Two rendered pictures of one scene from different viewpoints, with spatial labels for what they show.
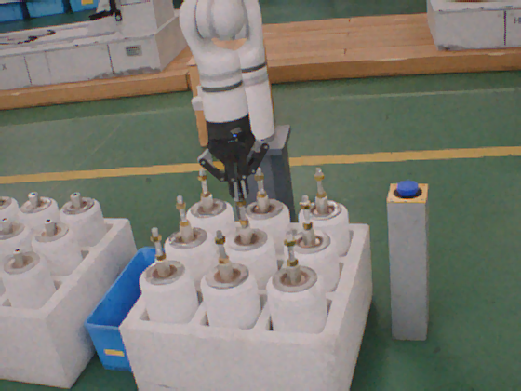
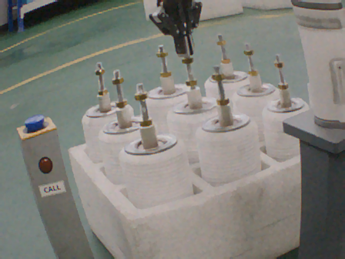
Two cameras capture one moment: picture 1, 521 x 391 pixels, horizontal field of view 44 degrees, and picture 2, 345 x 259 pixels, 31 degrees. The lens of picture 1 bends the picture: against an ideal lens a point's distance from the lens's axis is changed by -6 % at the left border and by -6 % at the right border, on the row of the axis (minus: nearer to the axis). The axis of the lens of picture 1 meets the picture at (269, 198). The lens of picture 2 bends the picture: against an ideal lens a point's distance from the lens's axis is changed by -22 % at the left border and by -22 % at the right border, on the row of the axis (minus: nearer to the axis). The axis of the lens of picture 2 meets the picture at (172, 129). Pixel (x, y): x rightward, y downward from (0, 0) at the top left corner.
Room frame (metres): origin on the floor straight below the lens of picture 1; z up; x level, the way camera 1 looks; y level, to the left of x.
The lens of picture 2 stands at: (2.00, -0.68, 0.60)
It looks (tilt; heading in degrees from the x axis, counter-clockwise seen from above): 18 degrees down; 143
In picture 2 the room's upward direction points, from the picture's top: 10 degrees counter-clockwise
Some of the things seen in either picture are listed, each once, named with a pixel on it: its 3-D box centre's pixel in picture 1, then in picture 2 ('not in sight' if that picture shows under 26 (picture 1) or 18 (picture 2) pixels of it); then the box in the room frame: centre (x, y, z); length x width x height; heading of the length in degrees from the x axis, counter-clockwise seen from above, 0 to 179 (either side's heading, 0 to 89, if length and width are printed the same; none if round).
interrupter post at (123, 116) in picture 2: (309, 235); (123, 117); (1.05, -0.06, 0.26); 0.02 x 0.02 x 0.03
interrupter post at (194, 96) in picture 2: (246, 234); (194, 98); (1.09, 0.05, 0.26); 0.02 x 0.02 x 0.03
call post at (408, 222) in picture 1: (409, 266); (59, 217); (1.07, -0.25, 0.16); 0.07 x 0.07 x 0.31; 71
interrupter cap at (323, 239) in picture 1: (309, 242); (125, 126); (1.05, -0.06, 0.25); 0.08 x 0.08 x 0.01
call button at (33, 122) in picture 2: (407, 189); (35, 124); (1.07, -0.25, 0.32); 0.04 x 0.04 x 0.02
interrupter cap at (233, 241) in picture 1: (247, 239); (195, 106); (1.09, 0.05, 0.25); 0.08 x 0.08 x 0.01
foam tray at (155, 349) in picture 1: (259, 310); (209, 197); (1.09, 0.05, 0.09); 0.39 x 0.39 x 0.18; 71
